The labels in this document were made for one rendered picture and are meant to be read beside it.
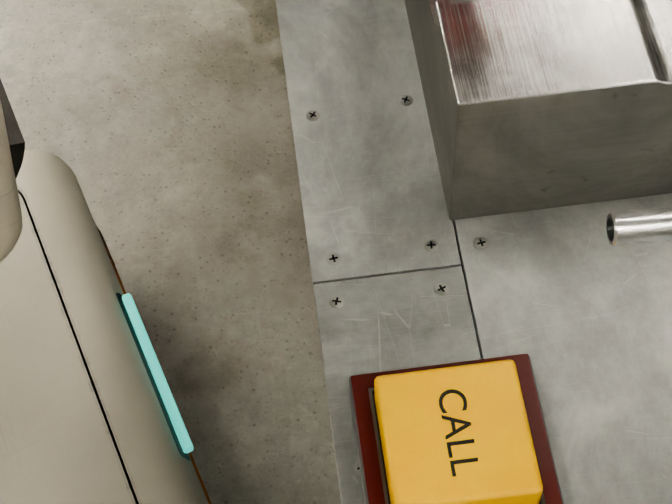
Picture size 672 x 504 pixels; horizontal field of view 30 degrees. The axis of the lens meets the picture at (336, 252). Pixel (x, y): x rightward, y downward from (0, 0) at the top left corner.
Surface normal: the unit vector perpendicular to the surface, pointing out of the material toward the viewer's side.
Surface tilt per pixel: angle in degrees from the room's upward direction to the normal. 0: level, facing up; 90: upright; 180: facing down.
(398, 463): 0
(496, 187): 90
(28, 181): 5
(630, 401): 0
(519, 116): 90
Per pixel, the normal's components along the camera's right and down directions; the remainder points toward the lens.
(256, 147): -0.04, -0.53
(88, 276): 0.40, -0.64
